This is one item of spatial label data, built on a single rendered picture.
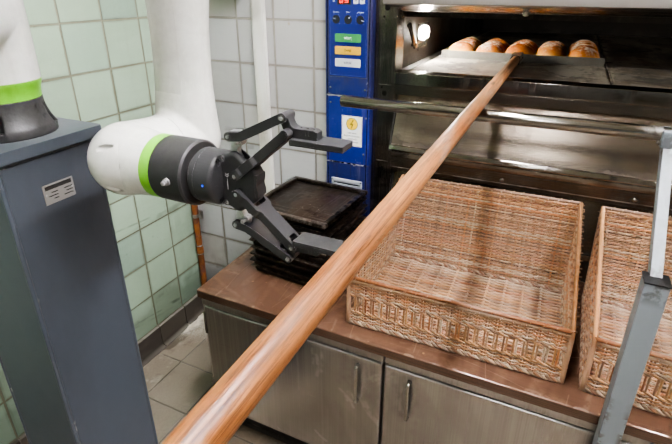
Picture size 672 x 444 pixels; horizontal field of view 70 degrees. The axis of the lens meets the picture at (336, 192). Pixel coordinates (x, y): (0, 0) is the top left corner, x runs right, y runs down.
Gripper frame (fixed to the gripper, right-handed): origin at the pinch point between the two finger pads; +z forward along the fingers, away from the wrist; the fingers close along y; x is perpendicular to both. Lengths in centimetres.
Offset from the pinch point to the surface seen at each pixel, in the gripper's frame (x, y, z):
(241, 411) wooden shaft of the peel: 30.5, 0.8, 7.5
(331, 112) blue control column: -97, 16, -48
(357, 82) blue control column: -97, 6, -39
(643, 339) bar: -40, 36, 43
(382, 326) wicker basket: -51, 60, -11
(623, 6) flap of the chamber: -85, -19, 31
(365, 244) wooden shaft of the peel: 8.7, 0.0, 7.0
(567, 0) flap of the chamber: -85, -20, 19
